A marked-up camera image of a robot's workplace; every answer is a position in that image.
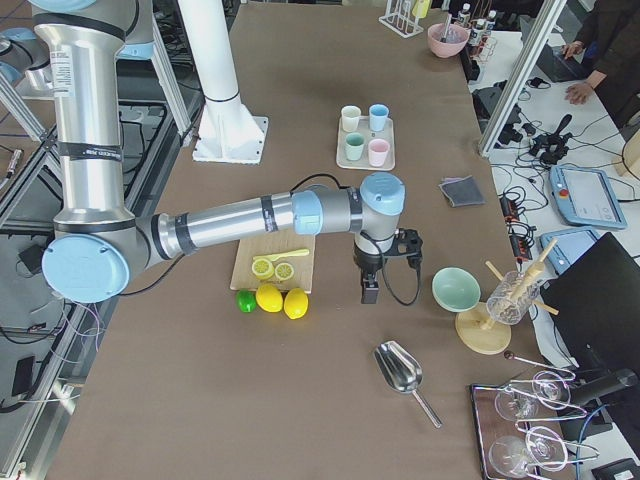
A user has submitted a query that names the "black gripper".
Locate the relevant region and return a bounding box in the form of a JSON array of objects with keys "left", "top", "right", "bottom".
[{"left": 354, "top": 245, "right": 384, "bottom": 304}]

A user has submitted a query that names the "pink cup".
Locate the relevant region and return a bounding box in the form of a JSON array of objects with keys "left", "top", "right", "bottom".
[{"left": 368, "top": 138, "right": 390, "bottom": 167}]

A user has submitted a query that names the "green cup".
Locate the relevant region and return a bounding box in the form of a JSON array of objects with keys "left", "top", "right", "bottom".
[{"left": 345, "top": 132, "right": 365, "bottom": 161}]

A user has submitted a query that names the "cream cup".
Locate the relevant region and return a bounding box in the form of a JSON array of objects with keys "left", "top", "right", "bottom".
[{"left": 341, "top": 105, "right": 361, "bottom": 133}]

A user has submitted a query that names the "blue cup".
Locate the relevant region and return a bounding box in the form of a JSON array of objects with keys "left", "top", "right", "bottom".
[{"left": 369, "top": 104, "right": 389, "bottom": 132}]

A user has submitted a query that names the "beige rabbit tray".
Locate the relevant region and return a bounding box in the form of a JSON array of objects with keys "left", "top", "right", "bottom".
[{"left": 335, "top": 116, "right": 396, "bottom": 171}]

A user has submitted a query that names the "black glass tray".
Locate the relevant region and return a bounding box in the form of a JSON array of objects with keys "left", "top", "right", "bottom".
[{"left": 469, "top": 372, "right": 587, "bottom": 479}]

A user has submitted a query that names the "whole lemon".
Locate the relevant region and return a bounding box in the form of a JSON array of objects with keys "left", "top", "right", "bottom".
[
  {"left": 255, "top": 283, "right": 284, "bottom": 313},
  {"left": 283, "top": 288, "right": 309, "bottom": 320}
]

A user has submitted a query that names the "green bowl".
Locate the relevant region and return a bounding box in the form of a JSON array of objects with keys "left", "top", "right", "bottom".
[{"left": 432, "top": 267, "right": 481, "bottom": 313}]

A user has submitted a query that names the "metal scoop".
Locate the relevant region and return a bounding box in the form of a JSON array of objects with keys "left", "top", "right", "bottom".
[{"left": 374, "top": 340, "right": 443, "bottom": 428}]

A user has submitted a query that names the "wooden cutting board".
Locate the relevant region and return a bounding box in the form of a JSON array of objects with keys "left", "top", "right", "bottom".
[{"left": 230, "top": 230, "right": 315, "bottom": 294}]

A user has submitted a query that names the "lemon slice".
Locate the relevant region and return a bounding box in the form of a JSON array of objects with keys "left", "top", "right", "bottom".
[
  {"left": 274, "top": 262, "right": 295, "bottom": 282},
  {"left": 251, "top": 258, "right": 275, "bottom": 281}
]

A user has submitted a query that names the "yellow plastic knife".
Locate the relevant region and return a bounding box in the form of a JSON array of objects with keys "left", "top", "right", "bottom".
[{"left": 253, "top": 248, "right": 310, "bottom": 262}]

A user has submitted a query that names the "wooden stand with base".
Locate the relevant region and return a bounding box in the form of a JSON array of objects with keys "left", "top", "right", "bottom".
[{"left": 455, "top": 239, "right": 559, "bottom": 355}]

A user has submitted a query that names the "green lime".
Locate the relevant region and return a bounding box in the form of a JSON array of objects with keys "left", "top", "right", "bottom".
[{"left": 235, "top": 290, "right": 257, "bottom": 313}]

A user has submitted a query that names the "grey folded cloth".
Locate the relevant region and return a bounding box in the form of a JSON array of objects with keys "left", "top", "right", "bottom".
[{"left": 439, "top": 175, "right": 486, "bottom": 207}]

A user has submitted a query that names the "clear glass on stand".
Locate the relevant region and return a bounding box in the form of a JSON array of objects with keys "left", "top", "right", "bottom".
[{"left": 487, "top": 271, "right": 541, "bottom": 325}]

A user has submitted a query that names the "black power strip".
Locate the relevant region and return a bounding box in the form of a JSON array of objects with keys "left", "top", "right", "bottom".
[{"left": 499, "top": 195, "right": 534, "bottom": 262}]

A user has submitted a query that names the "wine glass on rack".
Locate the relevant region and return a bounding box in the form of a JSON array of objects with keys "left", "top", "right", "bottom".
[{"left": 494, "top": 388, "right": 539, "bottom": 421}]

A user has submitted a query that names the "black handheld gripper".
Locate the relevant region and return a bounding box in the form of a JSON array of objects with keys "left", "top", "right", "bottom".
[{"left": 529, "top": 114, "right": 573, "bottom": 165}]

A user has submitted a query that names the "blue teach pendant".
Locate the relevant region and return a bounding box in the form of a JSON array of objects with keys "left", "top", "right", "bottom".
[{"left": 549, "top": 165, "right": 627, "bottom": 230}]

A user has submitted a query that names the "metal muddler stick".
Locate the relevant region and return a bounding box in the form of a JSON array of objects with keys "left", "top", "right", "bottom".
[{"left": 440, "top": 13, "right": 452, "bottom": 43}]

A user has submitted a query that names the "pink bowl with ice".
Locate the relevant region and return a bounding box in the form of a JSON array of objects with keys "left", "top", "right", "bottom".
[{"left": 427, "top": 23, "right": 470, "bottom": 58}]

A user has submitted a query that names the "yellow cup on rack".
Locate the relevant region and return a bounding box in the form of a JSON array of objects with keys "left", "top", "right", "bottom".
[{"left": 412, "top": 0, "right": 431, "bottom": 19}]

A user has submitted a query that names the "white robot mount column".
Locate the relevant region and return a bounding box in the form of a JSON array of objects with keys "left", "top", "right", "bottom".
[{"left": 179, "top": 0, "right": 268, "bottom": 165}]

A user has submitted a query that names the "white wire cup rack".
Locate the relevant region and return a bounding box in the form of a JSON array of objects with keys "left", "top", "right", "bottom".
[{"left": 378, "top": 0, "right": 424, "bottom": 39}]

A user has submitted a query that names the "aluminium frame post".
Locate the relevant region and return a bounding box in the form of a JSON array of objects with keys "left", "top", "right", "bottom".
[{"left": 478, "top": 0, "right": 567, "bottom": 158}]

